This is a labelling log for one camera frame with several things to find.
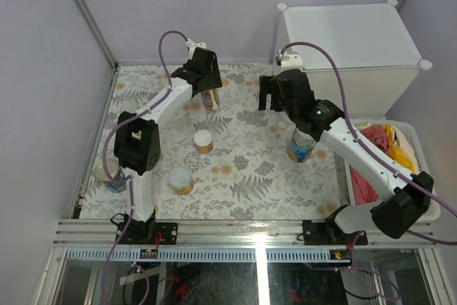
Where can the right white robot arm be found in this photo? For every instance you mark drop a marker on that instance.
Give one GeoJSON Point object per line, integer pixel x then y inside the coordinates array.
{"type": "Point", "coordinates": [403, 196]}

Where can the tall can with spoon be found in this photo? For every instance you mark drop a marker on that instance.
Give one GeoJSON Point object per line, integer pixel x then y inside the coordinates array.
{"type": "Point", "coordinates": [206, 99]}

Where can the yellow cloth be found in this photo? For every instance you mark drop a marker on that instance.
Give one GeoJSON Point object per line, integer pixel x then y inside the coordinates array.
{"type": "Point", "coordinates": [401, 151]}

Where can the white slotted cable duct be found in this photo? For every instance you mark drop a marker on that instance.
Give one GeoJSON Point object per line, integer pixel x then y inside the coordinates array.
{"type": "Point", "coordinates": [313, 256]}

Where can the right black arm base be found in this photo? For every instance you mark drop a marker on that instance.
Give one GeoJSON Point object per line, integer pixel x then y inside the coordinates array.
{"type": "Point", "coordinates": [332, 230]}

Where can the short orange can white lid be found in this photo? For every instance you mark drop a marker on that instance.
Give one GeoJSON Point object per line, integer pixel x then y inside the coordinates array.
{"type": "Point", "coordinates": [203, 141]}

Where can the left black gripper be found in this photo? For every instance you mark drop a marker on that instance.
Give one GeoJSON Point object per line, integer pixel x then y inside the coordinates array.
{"type": "Point", "coordinates": [212, 81]}

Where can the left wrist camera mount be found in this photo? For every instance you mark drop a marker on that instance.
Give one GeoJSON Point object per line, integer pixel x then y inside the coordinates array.
{"type": "Point", "coordinates": [192, 46]}

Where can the red cloth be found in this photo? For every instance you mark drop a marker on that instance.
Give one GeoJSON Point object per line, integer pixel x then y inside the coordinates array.
{"type": "Point", "coordinates": [362, 190]}

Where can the blue can silver top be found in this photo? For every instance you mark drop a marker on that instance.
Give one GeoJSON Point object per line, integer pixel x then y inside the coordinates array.
{"type": "Point", "coordinates": [111, 177]}

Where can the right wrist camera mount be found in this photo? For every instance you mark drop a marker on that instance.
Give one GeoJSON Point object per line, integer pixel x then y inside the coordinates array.
{"type": "Point", "coordinates": [287, 61]}

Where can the white laundry basket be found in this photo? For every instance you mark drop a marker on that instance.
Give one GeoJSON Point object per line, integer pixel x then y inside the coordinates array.
{"type": "Point", "coordinates": [409, 132]}

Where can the blue can with clear lid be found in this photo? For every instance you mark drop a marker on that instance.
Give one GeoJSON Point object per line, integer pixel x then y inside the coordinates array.
{"type": "Point", "coordinates": [300, 147]}

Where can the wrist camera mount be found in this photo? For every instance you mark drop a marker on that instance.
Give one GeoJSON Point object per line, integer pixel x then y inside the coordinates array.
{"type": "Point", "coordinates": [287, 61]}
{"type": "Point", "coordinates": [192, 46]}

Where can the aluminium rail frame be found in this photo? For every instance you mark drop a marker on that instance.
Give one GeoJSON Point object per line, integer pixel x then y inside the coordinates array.
{"type": "Point", "coordinates": [220, 234]}

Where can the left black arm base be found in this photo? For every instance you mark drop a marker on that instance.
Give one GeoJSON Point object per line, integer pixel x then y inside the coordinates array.
{"type": "Point", "coordinates": [149, 232]}

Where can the white plastic cube cabinet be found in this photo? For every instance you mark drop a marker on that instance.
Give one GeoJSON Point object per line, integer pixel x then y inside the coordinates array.
{"type": "Point", "coordinates": [371, 48]}

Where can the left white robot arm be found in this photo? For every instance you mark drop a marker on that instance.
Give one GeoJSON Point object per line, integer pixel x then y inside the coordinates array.
{"type": "Point", "coordinates": [137, 143]}

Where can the wide orange can white lid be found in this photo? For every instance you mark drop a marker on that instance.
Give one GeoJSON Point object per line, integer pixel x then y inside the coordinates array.
{"type": "Point", "coordinates": [181, 180]}

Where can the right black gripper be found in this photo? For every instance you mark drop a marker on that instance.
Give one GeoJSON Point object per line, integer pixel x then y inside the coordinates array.
{"type": "Point", "coordinates": [268, 85]}

